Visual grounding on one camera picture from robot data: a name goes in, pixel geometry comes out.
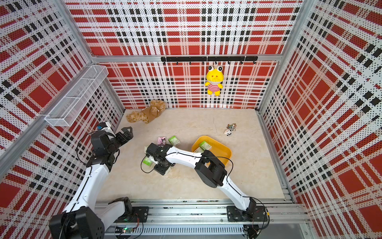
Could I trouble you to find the green tissue pack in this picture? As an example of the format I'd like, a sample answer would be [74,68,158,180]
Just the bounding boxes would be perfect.
[142,157,153,167]
[169,136,181,146]
[199,140,212,150]
[194,147,205,153]
[165,166,172,175]

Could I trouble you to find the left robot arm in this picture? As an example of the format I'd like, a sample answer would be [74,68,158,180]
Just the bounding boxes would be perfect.
[49,122,133,239]

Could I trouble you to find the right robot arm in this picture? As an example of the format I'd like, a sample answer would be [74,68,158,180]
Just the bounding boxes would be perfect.
[146,143,270,224]

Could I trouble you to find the yellow plastic storage box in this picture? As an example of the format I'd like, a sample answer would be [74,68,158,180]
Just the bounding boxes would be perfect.
[192,135,232,166]

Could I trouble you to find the pink tissue pack far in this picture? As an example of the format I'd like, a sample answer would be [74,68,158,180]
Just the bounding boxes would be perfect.
[157,136,166,146]

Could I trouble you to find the brown teddy bear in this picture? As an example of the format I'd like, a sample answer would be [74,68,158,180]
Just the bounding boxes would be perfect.
[126,100,166,124]

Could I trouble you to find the green circuit board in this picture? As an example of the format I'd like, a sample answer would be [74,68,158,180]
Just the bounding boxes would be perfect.
[114,227,135,235]

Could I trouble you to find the yellow frog plush toy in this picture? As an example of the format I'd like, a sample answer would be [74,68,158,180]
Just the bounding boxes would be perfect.
[205,66,224,96]

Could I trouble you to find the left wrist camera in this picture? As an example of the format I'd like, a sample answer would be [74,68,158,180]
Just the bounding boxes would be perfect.
[97,122,115,137]

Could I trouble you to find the white wire mesh shelf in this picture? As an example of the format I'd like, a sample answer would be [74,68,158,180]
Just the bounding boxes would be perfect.
[44,65,108,127]

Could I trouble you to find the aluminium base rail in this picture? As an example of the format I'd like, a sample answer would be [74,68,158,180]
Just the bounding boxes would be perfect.
[104,199,316,239]

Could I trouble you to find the small keychain toy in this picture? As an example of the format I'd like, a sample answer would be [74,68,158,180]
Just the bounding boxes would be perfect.
[224,123,237,136]

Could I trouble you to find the black hook rail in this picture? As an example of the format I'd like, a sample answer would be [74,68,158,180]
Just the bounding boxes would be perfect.
[161,56,259,64]

